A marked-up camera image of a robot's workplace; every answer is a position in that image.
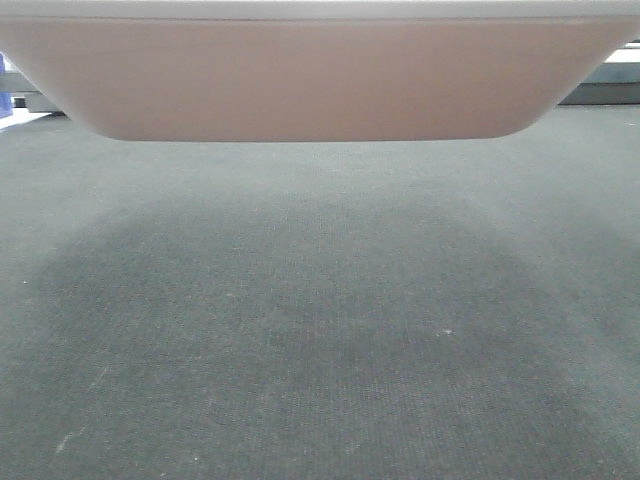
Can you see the white plastic storage bin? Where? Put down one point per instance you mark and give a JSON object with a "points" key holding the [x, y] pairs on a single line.
{"points": [[310, 71]]}

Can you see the dark metal platform rail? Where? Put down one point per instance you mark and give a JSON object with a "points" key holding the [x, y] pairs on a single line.
{"points": [[615, 82]]}

